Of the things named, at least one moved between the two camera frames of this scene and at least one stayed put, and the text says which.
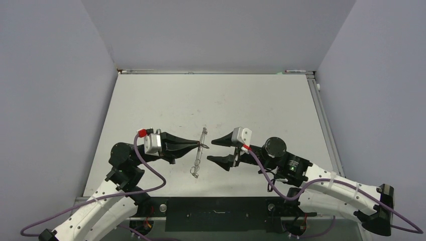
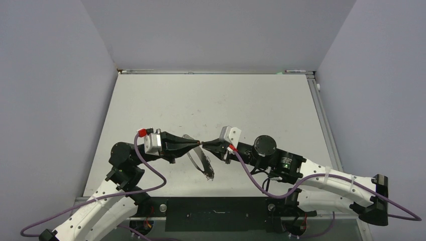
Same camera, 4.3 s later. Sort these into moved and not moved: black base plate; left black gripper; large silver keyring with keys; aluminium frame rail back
Moved: large silver keyring with keys
Not moved: aluminium frame rail back; left black gripper; black base plate
